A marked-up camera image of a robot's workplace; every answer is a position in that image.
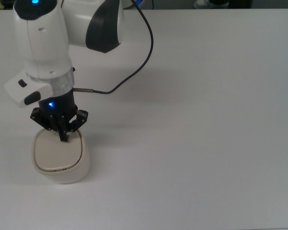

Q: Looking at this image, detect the small white bin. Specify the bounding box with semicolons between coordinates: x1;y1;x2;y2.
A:
31;127;92;185

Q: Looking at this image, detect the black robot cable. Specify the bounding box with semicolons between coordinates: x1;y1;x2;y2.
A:
72;0;155;95

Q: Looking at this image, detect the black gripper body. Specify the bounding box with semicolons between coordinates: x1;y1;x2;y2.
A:
37;90;79;118

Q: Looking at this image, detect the beige bin lid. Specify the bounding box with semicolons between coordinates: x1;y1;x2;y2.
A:
34;130;84;170

